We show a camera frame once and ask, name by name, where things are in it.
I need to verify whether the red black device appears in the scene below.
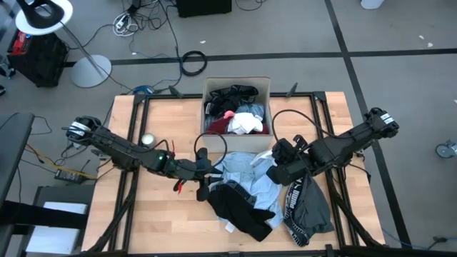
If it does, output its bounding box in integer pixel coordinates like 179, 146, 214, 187
10, 31, 30, 55

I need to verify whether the grey white cabinet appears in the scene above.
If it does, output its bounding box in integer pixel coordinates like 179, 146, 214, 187
24, 185, 96, 257

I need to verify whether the dark red pink sock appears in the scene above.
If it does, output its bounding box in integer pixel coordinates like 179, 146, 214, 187
208, 109, 271, 136

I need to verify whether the white floor object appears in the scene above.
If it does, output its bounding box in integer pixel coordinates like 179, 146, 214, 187
359, 0, 386, 10

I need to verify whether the white floor lamp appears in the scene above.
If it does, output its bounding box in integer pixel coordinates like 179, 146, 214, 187
14, 0, 112, 89

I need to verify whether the blue cable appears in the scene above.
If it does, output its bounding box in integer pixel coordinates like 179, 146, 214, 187
132, 84, 155, 96

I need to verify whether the grey caster wheel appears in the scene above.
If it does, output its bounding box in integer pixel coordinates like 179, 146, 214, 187
434, 139, 457, 159

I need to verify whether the black equipment box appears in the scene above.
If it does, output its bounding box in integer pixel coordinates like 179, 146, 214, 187
176, 0, 233, 19

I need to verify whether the black coiled cable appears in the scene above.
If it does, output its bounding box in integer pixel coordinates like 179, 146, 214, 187
181, 50, 209, 76

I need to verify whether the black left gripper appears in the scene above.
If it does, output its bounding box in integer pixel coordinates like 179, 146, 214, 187
167, 148, 224, 201

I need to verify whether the black shiny garment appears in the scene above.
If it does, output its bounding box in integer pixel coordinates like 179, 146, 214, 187
204, 84, 259, 117

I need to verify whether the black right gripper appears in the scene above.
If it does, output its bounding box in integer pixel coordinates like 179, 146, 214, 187
266, 153, 317, 186

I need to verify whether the dark grey Puma underwear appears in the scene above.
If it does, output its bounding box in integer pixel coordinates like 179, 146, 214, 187
283, 173, 336, 248

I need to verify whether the white garment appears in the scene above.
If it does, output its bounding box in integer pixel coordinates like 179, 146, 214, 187
227, 112, 264, 136

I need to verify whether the black power adapter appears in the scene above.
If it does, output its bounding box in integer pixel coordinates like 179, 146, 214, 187
54, 168, 86, 185

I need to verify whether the black aluminium table frame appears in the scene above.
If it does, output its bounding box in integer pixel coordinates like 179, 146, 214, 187
81, 91, 386, 257

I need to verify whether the black underwear grey patterned waistband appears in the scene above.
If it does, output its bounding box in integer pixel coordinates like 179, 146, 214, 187
206, 179, 276, 243

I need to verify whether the light blue shirt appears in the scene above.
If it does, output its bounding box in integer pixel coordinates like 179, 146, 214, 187
210, 149, 285, 229

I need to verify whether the black crate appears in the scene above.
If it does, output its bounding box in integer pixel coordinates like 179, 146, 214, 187
6, 30, 69, 89

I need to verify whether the white cable bundle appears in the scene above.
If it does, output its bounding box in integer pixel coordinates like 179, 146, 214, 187
112, 12, 139, 38

